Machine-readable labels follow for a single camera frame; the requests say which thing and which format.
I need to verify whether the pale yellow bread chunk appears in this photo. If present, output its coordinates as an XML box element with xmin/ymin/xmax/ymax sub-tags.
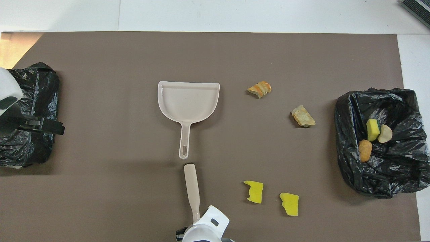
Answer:
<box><xmin>377</xmin><ymin>124</ymin><xmax>393</xmax><ymax>144</ymax></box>

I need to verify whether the large brown table mat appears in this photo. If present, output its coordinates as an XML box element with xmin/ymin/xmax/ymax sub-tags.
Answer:
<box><xmin>0</xmin><ymin>31</ymin><xmax>422</xmax><ymax>242</ymax></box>

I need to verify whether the open black bag lined bin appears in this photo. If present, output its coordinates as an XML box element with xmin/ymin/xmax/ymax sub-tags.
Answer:
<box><xmin>335</xmin><ymin>87</ymin><xmax>430</xmax><ymax>199</ymax></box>

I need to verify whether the grey ribbed device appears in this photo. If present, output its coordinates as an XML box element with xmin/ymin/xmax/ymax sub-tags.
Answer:
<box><xmin>400</xmin><ymin>0</ymin><xmax>430</xmax><ymax>29</ymax></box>

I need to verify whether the brown bread roll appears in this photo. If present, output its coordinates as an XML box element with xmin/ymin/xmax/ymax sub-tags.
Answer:
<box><xmin>358</xmin><ymin>139</ymin><xmax>373</xmax><ymax>163</ymax></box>

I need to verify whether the pale pink hand brush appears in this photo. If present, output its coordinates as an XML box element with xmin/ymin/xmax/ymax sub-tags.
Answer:
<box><xmin>183</xmin><ymin>163</ymin><xmax>201</xmax><ymax>223</ymax></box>

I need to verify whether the orange striped bread piece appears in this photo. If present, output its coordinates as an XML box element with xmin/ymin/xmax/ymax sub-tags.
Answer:
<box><xmin>247</xmin><ymin>81</ymin><xmax>272</xmax><ymax>99</ymax></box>

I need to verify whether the pale pink plastic dustpan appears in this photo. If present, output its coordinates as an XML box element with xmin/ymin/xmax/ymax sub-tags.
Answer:
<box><xmin>158</xmin><ymin>81</ymin><xmax>220</xmax><ymax>160</ymax></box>

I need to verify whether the green and yellow sponge piece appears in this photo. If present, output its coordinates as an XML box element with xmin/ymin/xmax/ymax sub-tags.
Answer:
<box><xmin>366</xmin><ymin>118</ymin><xmax>381</xmax><ymax>142</ymax></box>

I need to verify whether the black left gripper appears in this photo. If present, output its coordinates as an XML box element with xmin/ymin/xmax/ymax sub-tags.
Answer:
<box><xmin>15</xmin><ymin>116</ymin><xmax>66</xmax><ymax>136</ymax></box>

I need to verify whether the pale yellow rock chunk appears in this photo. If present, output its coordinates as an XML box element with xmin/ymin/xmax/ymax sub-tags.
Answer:
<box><xmin>291</xmin><ymin>105</ymin><xmax>316</xmax><ymax>127</ymax></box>

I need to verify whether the black bag covered box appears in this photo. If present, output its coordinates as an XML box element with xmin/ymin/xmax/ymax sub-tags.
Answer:
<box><xmin>0</xmin><ymin>62</ymin><xmax>60</xmax><ymax>168</ymax></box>

